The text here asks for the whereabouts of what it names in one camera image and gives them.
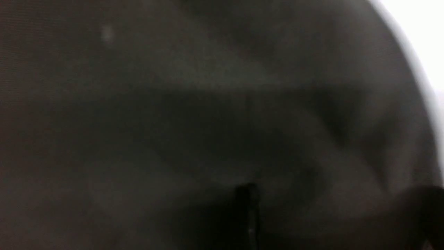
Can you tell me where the dark gray long-sleeved shirt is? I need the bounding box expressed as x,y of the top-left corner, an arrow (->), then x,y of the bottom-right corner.
1,0 -> 443,250

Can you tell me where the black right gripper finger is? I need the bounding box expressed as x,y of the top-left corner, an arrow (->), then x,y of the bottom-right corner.
235,183 -> 261,250

